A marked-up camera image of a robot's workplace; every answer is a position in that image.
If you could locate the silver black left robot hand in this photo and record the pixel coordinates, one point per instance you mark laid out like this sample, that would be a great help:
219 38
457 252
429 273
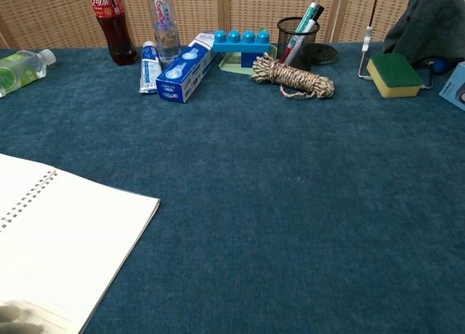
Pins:
12 321

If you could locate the spiral lined notebook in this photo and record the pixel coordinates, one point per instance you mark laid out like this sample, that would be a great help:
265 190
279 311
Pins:
72 239

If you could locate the clear bottle with green label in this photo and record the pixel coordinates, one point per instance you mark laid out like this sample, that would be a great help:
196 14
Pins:
22 70

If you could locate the blue white toothpaste tube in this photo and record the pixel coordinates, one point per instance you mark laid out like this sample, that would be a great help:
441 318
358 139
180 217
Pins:
149 69

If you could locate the blue toothpaste carton box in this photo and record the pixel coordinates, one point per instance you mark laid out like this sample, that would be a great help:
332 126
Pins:
181 76

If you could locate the blue table cloth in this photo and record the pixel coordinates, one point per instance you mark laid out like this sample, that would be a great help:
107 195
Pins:
290 203

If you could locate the cola bottle with red label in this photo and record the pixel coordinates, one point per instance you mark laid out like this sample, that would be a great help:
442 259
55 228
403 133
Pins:
114 32

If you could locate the clear water bottle pink label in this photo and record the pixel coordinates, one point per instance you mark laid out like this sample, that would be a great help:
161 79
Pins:
163 29

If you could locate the light green small dustpan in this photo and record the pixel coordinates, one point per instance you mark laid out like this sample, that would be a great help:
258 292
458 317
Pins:
229 63

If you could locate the blue toy building brick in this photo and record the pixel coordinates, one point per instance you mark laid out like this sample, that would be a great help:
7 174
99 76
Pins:
239 43

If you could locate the woven rattan folding screen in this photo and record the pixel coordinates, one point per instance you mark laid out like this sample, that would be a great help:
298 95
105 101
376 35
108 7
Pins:
254 7

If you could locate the black mesh pen holder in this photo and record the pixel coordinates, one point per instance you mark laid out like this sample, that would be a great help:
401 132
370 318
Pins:
312 54

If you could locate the black round disc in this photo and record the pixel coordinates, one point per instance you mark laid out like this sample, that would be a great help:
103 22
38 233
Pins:
323 52

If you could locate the green white marker pen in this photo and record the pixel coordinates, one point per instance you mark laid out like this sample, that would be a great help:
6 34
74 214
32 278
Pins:
307 18

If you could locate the yellow green scouring sponge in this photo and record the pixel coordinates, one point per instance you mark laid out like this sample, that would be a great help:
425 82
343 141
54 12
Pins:
392 70

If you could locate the small light blue carton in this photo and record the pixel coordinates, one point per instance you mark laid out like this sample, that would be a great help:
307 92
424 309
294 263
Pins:
454 89

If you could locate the blue round ball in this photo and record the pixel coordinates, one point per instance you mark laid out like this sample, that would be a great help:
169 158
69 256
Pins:
441 66

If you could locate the dark grey-green towel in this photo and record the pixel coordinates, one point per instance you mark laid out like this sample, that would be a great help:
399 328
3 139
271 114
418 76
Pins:
432 22

